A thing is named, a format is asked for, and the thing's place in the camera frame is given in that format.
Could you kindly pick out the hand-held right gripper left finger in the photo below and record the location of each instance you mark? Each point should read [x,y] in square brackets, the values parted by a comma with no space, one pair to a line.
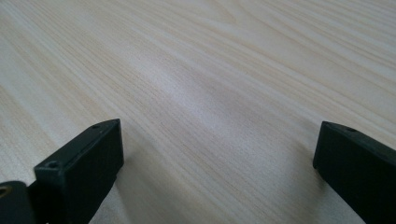
[81,168]

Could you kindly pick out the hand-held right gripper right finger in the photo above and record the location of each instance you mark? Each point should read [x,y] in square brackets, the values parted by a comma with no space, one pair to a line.
[358,168]

